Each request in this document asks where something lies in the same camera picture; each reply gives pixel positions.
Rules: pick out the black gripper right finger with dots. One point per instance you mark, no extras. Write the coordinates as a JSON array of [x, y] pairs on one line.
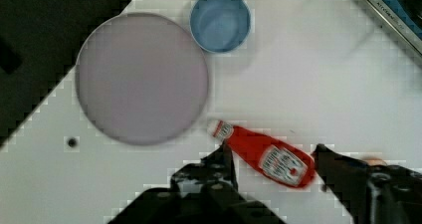
[[371, 194]]

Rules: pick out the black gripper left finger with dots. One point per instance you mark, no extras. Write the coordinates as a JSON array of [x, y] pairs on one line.
[[216, 167]]

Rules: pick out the red plush ketchup bottle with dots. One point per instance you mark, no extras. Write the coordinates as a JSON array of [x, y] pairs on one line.
[[273, 158]]

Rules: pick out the lilac round plate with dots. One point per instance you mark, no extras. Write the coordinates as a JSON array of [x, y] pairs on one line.
[[141, 79]]

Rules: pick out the blue cup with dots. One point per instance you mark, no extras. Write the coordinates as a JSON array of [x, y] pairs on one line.
[[220, 26]]

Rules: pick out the silver toaster oven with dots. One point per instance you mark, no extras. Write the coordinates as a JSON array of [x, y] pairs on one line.
[[404, 17]]

